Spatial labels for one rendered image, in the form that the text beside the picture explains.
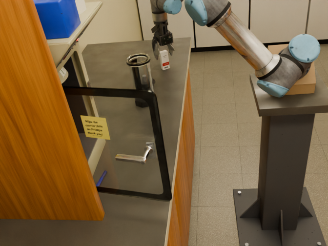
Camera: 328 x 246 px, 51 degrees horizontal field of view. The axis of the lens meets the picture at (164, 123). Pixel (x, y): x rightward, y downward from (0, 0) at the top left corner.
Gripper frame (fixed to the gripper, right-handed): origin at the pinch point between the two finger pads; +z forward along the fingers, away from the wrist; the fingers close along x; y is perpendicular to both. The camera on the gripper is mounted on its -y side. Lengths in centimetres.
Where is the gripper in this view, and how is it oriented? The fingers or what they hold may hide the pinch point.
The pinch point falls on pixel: (163, 55)
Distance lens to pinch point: 190.1
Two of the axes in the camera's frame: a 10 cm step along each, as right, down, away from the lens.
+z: 1.2, 8.0, 5.8
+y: 4.2, 4.9, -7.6
